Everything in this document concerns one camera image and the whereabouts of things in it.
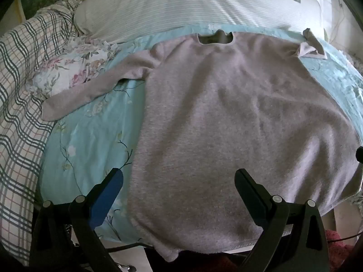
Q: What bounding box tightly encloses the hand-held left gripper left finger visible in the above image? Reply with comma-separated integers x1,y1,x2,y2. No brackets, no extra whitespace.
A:
30,168,125,272

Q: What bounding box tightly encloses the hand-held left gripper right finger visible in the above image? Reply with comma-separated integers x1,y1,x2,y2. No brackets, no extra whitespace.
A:
235,168,331,272

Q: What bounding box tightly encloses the pink-grey knit sweater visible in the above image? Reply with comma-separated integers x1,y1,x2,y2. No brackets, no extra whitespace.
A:
42,28,363,262

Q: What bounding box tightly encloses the light blue floral bedsheet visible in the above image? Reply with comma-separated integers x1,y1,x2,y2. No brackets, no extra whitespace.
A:
37,24,363,250

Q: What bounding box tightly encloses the red fuzzy cloth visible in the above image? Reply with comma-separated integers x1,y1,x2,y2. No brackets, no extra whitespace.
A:
323,228,358,272

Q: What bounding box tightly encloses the green plaid blanket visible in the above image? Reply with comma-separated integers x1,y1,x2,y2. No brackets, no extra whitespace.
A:
0,1,81,267

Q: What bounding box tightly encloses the white floral cloth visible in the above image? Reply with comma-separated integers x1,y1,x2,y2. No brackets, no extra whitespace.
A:
30,38,122,101

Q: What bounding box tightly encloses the white striped pillow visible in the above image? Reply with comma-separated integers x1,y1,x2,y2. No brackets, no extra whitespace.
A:
73,0,325,44

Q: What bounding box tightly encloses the black cable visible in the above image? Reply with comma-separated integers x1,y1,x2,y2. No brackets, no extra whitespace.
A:
105,242,155,253

